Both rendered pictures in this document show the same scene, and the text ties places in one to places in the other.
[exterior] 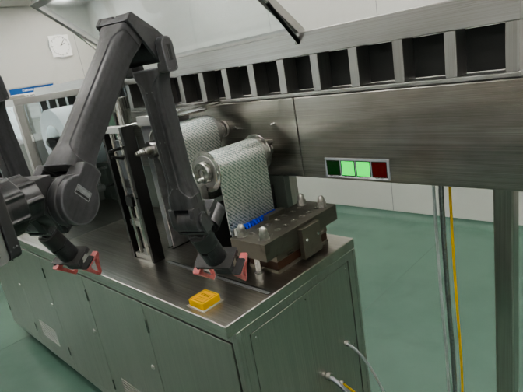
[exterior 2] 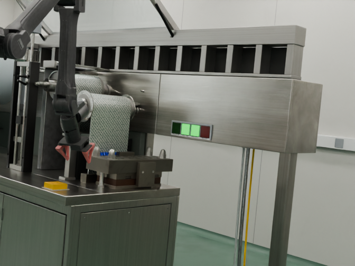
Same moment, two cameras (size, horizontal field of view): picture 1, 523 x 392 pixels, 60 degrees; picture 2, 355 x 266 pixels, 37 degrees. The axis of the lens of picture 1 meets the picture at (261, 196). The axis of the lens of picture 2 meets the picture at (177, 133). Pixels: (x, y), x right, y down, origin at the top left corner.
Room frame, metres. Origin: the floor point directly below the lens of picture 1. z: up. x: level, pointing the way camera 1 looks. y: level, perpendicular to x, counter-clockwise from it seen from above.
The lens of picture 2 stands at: (-0.99, -0.15, 1.30)
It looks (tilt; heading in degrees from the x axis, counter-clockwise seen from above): 3 degrees down; 357
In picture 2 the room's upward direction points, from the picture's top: 5 degrees clockwise
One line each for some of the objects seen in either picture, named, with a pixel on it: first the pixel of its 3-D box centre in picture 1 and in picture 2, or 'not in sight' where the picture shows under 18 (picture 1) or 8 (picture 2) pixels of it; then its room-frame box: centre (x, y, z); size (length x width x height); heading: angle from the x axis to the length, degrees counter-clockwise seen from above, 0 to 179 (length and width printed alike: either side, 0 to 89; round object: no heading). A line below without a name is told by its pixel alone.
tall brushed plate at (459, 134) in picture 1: (190, 134); (79, 96); (2.31, 0.31, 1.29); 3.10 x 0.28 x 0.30; 44
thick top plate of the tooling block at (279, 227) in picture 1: (286, 228); (131, 163); (1.52, -0.07, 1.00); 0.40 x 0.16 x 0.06; 134
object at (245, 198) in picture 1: (249, 199); (109, 136); (1.58, 0.05, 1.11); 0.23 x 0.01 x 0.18; 134
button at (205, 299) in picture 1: (204, 299); (55, 185); (1.26, 0.23, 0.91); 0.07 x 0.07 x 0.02; 44
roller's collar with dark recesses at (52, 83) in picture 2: (156, 148); (51, 85); (1.70, 0.36, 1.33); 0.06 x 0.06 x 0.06; 44
